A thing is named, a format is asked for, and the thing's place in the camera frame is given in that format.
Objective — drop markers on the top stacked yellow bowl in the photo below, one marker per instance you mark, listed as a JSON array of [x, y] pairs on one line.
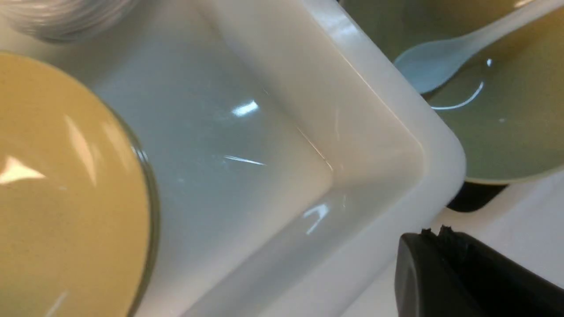
[[78, 202]]

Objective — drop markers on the black serving tray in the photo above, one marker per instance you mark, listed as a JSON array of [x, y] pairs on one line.
[[473, 196]]

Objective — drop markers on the white ceramic soup spoon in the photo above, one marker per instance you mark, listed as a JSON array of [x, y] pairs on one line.
[[429, 65]]

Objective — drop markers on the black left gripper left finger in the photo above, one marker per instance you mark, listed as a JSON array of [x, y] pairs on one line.
[[425, 285]]

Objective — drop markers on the large white plastic tub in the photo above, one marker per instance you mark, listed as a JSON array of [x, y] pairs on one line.
[[288, 153]]

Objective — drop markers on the yellow noodle bowl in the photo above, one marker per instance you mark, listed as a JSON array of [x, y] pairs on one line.
[[506, 104]]

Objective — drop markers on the stack of white sauce dishes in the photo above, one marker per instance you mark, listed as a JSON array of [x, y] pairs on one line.
[[64, 21]]

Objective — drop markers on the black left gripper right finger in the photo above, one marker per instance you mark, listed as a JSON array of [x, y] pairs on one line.
[[499, 286]]

